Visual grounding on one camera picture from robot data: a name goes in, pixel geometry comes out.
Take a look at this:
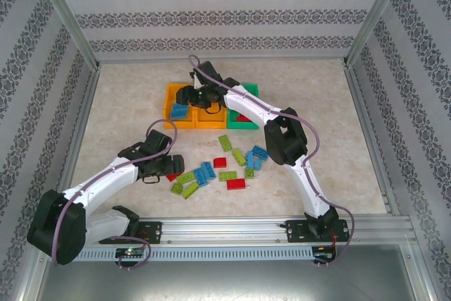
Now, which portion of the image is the aluminium table side rail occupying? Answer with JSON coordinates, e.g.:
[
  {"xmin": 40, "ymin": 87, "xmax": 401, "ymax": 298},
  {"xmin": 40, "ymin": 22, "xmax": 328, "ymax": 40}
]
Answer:
[
  {"xmin": 56, "ymin": 68, "xmax": 103, "ymax": 196},
  {"xmin": 343, "ymin": 63, "xmax": 402, "ymax": 216}
]

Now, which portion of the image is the orange plastic bin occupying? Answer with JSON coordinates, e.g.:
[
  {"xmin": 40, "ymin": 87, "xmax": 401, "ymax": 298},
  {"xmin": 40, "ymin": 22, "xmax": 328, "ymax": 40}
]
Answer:
[
  {"xmin": 163, "ymin": 82, "xmax": 197, "ymax": 130},
  {"xmin": 194, "ymin": 103, "xmax": 228, "ymax": 130}
]

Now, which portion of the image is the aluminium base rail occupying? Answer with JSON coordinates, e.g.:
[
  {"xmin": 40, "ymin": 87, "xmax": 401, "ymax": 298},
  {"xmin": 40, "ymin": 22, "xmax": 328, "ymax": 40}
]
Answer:
[{"xmin": 86, "ymin": 216, "xmax": 414, "ymax": 246}]

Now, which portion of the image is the short purple cable loop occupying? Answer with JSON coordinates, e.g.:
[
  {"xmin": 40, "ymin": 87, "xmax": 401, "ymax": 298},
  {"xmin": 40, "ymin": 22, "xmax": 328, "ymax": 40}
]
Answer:
[{"xmin": 118, "ymin": 235, "xmax": 152, "ymax": 271}]

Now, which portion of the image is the long green lego brick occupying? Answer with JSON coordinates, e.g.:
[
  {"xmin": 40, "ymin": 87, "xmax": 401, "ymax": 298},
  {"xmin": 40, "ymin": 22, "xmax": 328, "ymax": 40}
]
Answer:
[{"xmin": 217, "ymin": 134, "xmax": 233, "ymax": 152}]

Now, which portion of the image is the green plastic bin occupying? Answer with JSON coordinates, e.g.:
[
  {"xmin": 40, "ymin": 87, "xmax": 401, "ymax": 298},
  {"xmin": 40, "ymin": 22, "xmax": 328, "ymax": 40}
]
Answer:
[{"xmin": 226, "ymin": 82, "xmax": 262, "ymax": 130}]

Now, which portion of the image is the long purple arm cable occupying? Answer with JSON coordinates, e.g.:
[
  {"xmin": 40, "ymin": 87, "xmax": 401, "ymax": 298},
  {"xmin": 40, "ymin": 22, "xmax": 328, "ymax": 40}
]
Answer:
[
  {"xmin": 51, "ymin": 120, "xmax": 178, "ymax": 266},
  {"xmin": 188, "ymin": 54, "xmax": 357, "ymax": 269}
]

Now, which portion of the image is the long purple right arm cable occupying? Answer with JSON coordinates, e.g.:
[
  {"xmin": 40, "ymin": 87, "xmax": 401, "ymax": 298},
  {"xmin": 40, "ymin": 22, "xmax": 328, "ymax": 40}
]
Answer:
[{"xmin": 188, "ymin": 54, "xmax": 357, "ymax": 269}]

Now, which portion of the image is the flat red lego brick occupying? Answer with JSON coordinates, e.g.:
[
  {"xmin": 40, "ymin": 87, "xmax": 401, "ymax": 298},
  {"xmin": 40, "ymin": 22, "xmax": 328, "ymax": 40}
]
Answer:
[{"xmin": 226, "ymin": 178, "xmax": 247, "ymax": 191}]

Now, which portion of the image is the small controller board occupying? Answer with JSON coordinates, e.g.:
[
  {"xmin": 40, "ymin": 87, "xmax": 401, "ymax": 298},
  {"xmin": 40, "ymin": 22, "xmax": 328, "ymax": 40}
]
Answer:
[
  {"xmin": 312, "ymin": 250, "xmax": 338, "ymax": 263},
  {"xmin": 116, "ymin": 247, "xmax": 146, "ymax": 259}
]

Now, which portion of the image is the long purple left arm cable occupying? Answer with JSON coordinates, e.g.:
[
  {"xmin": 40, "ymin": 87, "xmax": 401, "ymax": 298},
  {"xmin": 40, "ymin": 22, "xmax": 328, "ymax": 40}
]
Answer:
[{"xmin": 51, "ymin": 120, "xmax": 178, "ymax": 266}]

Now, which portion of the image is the aluminium table end rail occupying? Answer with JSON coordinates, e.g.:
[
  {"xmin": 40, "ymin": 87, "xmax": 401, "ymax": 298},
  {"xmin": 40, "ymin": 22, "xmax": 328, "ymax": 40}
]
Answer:
[{"xmin": 94, "ymin": 56, "xmax": 350, "ymax": 66}]

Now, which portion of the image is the aluminium frame post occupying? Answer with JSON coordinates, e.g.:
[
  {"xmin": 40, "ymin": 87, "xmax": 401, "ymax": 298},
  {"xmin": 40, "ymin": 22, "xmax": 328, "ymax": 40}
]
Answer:
[
  {"xmin": 27, "ymin": 0, "xmax": 101, "ymax": 73},
  {"xmin": 342, "ymin": 0, "xmax": 412, "ymax": 69}
]

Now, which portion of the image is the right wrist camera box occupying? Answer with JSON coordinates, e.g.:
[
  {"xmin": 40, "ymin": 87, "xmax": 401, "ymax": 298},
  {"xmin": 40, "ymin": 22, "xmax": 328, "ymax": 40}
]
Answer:
[{"xmin": 194, "ymin": 88, "xmax": 213, "ymax": 104}]

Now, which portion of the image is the grey slotted cable duct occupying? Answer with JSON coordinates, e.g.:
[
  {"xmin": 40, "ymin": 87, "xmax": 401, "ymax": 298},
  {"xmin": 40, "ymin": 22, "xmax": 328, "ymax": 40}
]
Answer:
[{"xmin": 79, "ymin": 246, "xmax": 315, "ymax": 262}]

